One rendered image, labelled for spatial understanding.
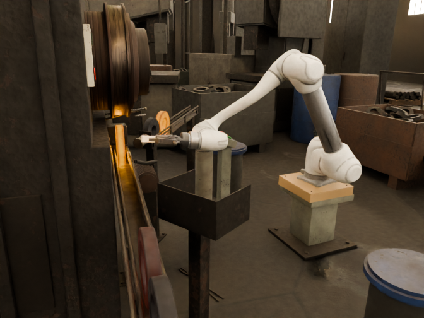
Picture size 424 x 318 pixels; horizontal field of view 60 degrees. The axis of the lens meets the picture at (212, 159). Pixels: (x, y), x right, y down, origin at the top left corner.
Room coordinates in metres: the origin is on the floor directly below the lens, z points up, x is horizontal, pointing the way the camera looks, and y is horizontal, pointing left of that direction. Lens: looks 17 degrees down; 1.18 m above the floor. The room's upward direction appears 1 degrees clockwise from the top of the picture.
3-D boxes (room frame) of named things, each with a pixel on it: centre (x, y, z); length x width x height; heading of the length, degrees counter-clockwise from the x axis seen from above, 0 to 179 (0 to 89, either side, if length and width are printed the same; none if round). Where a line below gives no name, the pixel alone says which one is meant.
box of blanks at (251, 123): (4.33, -0.08, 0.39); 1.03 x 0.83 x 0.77; 123
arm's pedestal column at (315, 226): (2.13, -0.65, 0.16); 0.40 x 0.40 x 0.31; 24
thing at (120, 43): (1.61, 0.41, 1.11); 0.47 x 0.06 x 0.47; 18
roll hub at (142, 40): (1.64, 0.32, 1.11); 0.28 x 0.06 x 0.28; 18
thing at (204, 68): (6.07, -0.11, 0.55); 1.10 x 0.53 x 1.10; 38
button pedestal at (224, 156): (2.48, -0.09, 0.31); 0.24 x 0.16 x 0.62; 18
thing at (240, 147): (2.88, -0.12, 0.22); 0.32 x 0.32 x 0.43
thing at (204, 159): (2.39, 0.05, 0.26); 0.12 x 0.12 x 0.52
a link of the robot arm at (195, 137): (1.82, 0.10, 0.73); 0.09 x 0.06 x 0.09; 18
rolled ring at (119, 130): (1.61, 0.42, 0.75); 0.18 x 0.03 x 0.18; 17
